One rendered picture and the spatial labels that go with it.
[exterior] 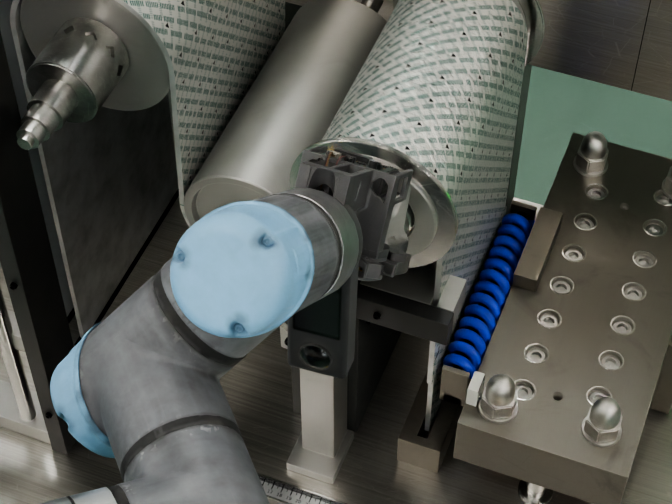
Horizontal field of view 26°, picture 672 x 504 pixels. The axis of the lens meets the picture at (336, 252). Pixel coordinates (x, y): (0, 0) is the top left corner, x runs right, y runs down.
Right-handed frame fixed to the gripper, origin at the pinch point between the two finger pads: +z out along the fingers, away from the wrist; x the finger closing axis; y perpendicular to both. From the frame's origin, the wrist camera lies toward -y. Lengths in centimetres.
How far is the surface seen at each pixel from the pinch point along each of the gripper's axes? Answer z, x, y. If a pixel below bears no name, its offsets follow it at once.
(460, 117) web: 7.5, -2.9, 10.2
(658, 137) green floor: 195, -10, -1
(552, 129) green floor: 191, 11, -5
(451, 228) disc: 3.6, -5.2, 1.7
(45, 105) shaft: -8.4, 26.4, 4.2
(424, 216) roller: 2.7, -3.0, 2.2
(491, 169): 20.6, -4.6, 5.1
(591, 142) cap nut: 39.6, -11.0, 8.2
